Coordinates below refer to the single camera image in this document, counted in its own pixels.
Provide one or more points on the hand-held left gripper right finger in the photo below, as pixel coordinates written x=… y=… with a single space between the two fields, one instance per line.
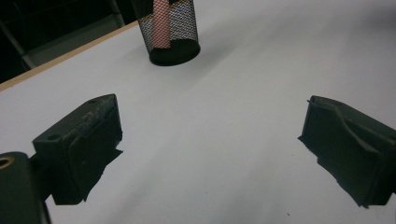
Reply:
x=351 y=149

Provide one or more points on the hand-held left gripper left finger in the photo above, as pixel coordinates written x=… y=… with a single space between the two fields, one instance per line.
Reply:
x=81 y=149

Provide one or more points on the black mesh pen holder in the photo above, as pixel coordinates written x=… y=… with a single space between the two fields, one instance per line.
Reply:
x=174 y=46

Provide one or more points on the pink hairbrush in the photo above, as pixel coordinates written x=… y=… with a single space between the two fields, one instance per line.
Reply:
x=161 y=25

